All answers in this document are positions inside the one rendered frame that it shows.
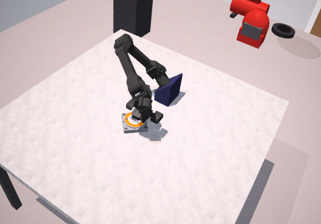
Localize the orange round plate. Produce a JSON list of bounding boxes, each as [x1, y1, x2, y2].
[[124, 112, 144, 128]]

